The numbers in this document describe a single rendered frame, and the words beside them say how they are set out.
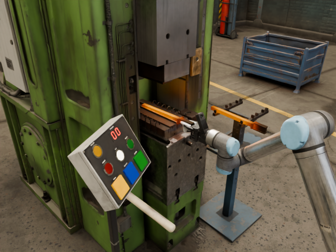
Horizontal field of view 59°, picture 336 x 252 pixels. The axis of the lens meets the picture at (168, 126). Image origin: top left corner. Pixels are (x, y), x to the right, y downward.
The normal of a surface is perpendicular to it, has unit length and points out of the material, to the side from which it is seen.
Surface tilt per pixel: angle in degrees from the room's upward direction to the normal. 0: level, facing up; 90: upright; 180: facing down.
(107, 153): 60
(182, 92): 90
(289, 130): 84
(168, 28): 90
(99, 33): 90
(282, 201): 0
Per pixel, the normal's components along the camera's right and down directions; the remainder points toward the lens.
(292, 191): 0.00, -0.88
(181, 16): 0.71, 0.33
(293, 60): -0.74, 0.30
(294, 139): -0.91, 0.10
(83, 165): -0.33, 0.44
